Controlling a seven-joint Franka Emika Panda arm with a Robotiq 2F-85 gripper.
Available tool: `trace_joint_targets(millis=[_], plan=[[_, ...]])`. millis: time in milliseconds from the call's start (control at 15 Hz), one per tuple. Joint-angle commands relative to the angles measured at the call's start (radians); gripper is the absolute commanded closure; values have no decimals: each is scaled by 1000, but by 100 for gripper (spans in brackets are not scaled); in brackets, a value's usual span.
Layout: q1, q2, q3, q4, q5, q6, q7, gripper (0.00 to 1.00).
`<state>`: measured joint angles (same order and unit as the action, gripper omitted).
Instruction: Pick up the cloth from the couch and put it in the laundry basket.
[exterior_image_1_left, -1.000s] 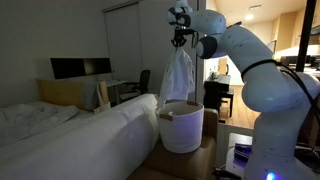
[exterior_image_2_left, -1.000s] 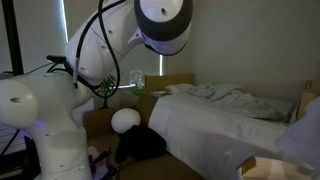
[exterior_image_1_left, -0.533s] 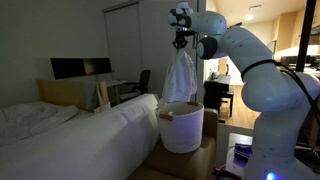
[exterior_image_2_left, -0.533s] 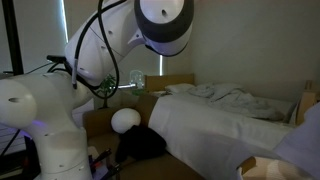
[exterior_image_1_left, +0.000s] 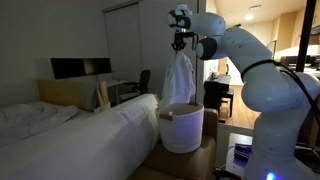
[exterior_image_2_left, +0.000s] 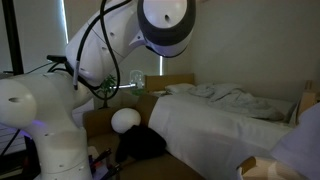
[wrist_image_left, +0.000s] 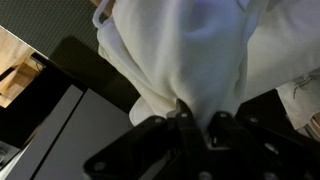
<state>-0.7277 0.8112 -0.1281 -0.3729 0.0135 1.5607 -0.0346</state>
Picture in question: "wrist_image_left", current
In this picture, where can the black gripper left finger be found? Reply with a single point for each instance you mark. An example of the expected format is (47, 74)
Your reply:
(160, 146)

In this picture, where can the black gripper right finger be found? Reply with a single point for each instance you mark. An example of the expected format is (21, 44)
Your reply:
(253, 150)

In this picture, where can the white cloth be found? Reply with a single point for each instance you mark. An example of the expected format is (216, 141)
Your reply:
(200, 56)

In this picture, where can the beige tote bag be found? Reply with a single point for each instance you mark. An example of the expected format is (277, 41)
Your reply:
(300, 100)

